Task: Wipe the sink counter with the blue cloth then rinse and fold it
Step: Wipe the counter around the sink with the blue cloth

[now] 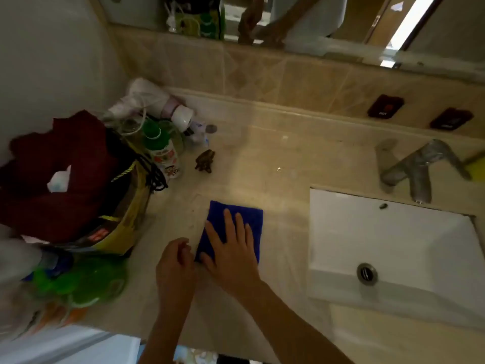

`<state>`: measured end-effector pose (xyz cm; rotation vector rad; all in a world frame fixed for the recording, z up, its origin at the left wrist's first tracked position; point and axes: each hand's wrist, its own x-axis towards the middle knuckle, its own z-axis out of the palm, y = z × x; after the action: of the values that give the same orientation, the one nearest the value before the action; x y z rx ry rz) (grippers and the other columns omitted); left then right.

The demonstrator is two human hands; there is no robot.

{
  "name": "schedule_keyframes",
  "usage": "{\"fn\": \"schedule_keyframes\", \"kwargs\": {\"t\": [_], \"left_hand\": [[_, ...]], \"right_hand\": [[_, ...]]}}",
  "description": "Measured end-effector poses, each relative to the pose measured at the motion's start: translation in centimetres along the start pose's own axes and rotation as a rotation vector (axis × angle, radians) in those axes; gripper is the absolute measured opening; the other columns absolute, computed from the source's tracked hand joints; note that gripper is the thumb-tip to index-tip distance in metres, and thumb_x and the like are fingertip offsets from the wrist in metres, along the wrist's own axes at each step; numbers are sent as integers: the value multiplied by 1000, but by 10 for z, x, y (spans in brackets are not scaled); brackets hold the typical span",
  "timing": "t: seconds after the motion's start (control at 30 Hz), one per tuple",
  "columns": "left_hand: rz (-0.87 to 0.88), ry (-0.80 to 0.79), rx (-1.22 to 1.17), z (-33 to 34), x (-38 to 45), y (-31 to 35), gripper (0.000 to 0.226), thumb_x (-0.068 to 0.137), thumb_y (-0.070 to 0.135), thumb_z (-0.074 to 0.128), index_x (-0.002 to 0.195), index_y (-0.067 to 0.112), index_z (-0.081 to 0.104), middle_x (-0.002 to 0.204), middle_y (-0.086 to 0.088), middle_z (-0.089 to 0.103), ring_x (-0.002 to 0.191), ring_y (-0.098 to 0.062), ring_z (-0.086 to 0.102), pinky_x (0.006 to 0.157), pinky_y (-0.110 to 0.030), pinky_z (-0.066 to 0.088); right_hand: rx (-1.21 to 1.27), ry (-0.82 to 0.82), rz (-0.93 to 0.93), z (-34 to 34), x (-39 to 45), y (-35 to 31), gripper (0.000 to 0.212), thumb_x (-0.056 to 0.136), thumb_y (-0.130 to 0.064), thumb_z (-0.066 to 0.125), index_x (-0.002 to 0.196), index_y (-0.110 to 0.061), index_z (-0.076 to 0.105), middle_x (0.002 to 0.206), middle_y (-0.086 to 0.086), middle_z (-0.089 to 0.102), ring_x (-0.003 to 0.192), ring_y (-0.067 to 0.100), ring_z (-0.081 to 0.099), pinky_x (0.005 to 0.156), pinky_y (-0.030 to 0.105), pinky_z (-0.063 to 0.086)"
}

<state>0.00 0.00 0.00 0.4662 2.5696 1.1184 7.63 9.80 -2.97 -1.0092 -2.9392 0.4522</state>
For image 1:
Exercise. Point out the person's right hand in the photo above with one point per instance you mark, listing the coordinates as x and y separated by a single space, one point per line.
235 261

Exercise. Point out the person's left hand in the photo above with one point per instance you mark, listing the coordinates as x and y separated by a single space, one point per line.
176 276

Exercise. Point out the blue cloth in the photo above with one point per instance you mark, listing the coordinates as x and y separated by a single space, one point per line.
219 214

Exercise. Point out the white rectangular sink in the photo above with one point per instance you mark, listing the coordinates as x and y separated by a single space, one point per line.
409 238

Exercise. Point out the person's left forearm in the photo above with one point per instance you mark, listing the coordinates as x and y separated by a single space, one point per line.
166 337

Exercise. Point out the person's right forearm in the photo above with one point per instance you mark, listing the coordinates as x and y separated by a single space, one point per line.
288 329

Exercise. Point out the yellow black bag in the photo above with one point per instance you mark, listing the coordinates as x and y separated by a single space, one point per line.
125 223

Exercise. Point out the green plastic bottle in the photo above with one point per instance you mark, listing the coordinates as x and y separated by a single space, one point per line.
87 280

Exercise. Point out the brown hair claw clip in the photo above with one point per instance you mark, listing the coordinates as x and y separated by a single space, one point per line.
205 161

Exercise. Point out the cartoon label bottle green cap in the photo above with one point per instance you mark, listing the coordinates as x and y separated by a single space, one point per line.
165 159

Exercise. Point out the blue capped bottle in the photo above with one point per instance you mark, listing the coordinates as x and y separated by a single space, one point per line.
53 261

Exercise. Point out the white blue printed tube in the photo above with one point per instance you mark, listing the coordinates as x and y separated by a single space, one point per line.
197 134

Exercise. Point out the grey round cap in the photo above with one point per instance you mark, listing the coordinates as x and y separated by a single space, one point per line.
211 128

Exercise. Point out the white plastic bag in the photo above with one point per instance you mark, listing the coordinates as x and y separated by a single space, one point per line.
15 261

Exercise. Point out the dark red towel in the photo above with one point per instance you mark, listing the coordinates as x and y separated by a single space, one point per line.
75 147

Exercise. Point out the white hair dryer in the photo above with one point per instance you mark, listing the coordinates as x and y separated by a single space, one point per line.
147 94

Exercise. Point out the chrome faucet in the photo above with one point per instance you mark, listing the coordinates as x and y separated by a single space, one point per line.
420 174

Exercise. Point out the dark red sign blue symbol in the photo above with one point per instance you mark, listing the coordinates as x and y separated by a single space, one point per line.
451 119

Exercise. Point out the yellow bottle white flip cap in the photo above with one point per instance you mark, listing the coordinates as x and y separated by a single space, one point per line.
477 165

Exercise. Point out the wall mirror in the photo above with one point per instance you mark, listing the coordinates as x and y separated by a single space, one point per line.
447 26

